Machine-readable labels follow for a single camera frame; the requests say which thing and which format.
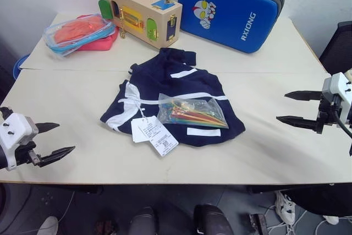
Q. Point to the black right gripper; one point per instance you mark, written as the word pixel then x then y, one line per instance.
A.
pixel 327 114

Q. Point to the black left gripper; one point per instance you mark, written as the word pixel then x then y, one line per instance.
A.
pixel 26 153

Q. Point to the black office chair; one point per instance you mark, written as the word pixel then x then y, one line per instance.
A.
pixel 338 45

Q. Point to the plain white shoe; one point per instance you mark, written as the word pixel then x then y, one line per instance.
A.
pixel 48 225

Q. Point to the large white hang tag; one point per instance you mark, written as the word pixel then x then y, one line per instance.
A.
pixel 144 129

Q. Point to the white sneaker with black marks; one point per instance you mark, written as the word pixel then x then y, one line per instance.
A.
pixel 284 207

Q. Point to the red folded cloth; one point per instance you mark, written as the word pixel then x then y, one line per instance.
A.
pixel 101 43

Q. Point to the clear bag of colourful sticks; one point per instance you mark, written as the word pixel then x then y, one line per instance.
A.
pixel 192 111

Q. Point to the clear pouch with orange contents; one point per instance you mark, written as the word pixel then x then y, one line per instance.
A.
pixel 77 32

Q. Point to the small white hang tag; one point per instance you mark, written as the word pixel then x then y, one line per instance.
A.
pixel 165 142

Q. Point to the blue cartoon print case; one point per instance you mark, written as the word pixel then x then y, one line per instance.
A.
pixel 228 12

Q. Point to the dark rounded shape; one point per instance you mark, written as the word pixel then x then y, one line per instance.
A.
pixel 143 222
pixel 211 221

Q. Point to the navy blue zip jacket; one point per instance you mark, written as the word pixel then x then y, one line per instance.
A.
pixel 176 83

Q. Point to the wooden lock activity box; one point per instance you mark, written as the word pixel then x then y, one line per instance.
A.
pixel 148 9

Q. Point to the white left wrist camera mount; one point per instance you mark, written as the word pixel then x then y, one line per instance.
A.
pixel 15 133

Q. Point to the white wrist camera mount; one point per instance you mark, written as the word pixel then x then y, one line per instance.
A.
pixel 15 133
pixel 336 86

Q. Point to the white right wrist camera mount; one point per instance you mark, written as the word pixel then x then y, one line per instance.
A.
pixel 336 86

